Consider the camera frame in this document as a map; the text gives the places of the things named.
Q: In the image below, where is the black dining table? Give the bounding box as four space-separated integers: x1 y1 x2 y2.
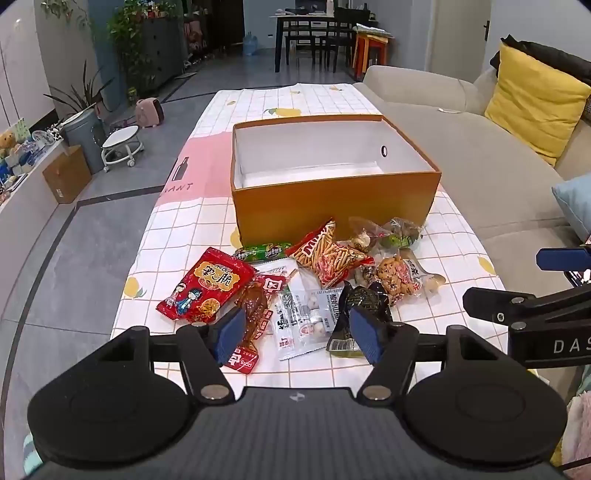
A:
269 13 365 73

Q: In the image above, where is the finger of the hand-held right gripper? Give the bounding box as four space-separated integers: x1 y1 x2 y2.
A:
463 286 591 325
537 247 591 296

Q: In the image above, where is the clear packet of nuts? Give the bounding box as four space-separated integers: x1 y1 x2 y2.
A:
348 217 393 254

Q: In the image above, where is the light blue pillow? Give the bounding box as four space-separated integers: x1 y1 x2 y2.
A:
551 173 591 244

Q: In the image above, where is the dark cushion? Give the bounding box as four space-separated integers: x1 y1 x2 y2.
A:
489 34 591 86

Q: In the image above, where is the yellow pillow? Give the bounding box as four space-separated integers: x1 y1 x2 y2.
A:
484 42 591 167

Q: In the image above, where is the green sausage stick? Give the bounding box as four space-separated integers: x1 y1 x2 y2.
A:
233 242 295 264

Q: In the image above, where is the dark cabinet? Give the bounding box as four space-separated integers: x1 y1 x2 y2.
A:
140 17 191 88

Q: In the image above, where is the spiky potted plant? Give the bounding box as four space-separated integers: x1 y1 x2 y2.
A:
44 60 117 121

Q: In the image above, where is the orange cardboard box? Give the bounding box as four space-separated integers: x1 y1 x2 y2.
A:
230 114 442 248

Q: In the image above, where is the red stick snack bag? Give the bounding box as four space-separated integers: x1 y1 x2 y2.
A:
285 219 376 290

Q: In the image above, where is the red cartoon snack packet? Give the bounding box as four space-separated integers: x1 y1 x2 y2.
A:
156 247 257 324

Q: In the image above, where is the clear spicy peanut packet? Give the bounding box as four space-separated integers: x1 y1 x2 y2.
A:
375 251 447 306

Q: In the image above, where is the orange stool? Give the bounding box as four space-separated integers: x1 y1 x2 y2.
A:
352 31 394 80

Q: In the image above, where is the clear packet of white balls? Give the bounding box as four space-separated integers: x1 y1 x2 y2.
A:
272 272 345 363

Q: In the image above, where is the checked lemon print tablecloth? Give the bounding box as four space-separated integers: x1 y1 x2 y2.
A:
110 83 507 393

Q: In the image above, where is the small green snack packet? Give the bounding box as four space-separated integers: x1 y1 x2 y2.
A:
387 233 422 250

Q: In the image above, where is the beige sofa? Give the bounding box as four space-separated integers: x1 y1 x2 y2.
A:
353 65 591 384

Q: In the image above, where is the small dark snack packet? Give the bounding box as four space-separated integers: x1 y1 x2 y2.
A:
355 263 378 288

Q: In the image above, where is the black dining chair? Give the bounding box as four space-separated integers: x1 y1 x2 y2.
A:
284 18 325 66
323 6 355 73

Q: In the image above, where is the hanging green plant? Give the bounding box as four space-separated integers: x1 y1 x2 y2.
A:
39 0 92 29

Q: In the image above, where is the white rolling stool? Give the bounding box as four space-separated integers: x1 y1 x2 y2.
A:
100 124 144 173

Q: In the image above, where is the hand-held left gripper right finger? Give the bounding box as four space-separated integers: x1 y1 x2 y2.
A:
348 306 509 401

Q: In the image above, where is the brown cardboard carton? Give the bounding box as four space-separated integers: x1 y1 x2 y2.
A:
42 145 93 204

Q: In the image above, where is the brown clear snack packet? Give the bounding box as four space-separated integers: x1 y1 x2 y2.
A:
382 217 424 243

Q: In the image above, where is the clear chicken leg packet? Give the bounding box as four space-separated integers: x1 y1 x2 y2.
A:
222 273 288 374

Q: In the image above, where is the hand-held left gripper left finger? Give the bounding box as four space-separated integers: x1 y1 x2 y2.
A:
99 307 248 401

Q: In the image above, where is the black gold snack packet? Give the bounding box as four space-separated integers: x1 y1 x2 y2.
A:
326 282 394 359

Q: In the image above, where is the tall leafy plant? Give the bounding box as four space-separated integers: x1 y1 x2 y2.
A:
107 0 185 99

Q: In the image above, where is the pink yellow clothing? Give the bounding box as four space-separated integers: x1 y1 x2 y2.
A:
551 367 591 468

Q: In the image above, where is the white low cabinet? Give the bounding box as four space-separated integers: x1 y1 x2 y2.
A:
0 137 71 214

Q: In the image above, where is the pink heater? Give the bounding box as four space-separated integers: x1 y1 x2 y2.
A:
134 97 166 129

